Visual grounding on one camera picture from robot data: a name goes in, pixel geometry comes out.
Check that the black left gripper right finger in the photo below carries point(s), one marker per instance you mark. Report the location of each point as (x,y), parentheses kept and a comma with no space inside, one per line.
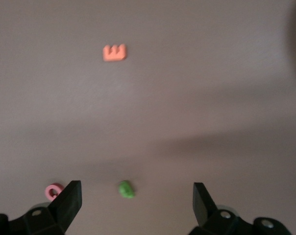
(206,210)

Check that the green foam letter P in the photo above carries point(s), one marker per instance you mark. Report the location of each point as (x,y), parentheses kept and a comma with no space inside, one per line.
(126,190)

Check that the orange foam letter E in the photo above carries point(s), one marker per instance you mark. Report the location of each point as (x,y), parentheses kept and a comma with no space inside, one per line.
(113,56)

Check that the pink foam letter Q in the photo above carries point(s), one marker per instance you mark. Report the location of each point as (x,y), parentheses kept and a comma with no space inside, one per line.
(48,192)

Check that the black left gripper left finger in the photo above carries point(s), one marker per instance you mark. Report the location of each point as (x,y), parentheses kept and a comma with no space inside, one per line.
(64,208)

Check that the brown table cover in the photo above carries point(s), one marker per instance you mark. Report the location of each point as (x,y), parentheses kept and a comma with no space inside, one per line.
(187,98)

